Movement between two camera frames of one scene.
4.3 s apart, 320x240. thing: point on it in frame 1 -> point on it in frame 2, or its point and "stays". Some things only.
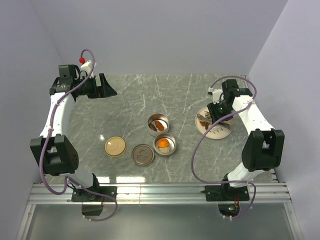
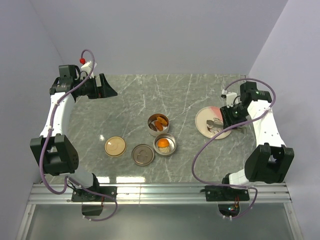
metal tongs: x=203 y=118 -> x=215 y=126
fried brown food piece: x=159 y=125 stays
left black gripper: x=105 y=90 stays
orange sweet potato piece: x=163 y=143 stays
